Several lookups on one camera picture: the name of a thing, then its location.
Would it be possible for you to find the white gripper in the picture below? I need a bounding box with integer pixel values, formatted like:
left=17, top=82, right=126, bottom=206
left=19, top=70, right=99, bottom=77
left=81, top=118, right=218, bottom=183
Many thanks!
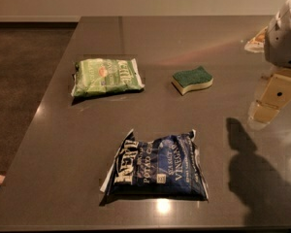
left=244, top=0, right=291, bottom=129

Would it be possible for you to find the blue Kettle chip bag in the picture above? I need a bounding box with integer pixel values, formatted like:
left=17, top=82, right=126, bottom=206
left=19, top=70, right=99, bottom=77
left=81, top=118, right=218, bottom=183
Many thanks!
left=101, top=130, right=209, bottom=201

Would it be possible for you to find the green jalapeno chip bag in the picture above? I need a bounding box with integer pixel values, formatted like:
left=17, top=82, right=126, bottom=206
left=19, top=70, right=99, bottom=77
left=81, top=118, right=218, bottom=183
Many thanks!
left=71, top=58, right=145, bottom=97

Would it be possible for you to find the green and yellow sponge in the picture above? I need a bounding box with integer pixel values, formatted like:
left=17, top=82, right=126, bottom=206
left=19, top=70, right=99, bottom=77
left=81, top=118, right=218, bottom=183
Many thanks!
left=172, top=66, right=213, bottom=95

